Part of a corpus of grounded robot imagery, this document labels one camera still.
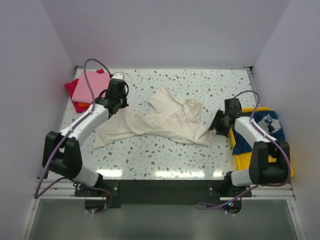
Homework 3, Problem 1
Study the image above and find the pink folded t shirt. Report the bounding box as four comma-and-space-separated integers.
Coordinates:
71, 70, 112, 105

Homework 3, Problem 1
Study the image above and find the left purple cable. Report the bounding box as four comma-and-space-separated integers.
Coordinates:
33, 58, 116, 215

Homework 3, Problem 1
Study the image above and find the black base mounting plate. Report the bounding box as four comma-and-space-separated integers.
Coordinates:
73, 179, 252, 213

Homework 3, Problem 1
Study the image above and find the orange folded t shirt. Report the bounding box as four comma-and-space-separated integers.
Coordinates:
72, 101, 91, 114

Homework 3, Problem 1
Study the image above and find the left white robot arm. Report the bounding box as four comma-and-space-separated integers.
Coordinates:
42, 72, 129, 196

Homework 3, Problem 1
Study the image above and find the cream t shirt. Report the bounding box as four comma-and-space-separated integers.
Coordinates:
93, 85, 213, 149

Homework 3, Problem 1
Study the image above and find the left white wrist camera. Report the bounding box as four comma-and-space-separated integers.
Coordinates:
112, 72, 124, 80

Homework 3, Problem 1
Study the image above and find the red folded t shirt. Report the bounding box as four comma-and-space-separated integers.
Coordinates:
64, 69, 110, 103

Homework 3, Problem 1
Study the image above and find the aluminium frame rail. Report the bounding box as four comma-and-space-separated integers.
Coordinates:
249, 67, 306, 240

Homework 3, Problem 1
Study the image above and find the navy blue t shirt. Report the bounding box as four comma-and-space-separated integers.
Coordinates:
232, 110, 286, 155

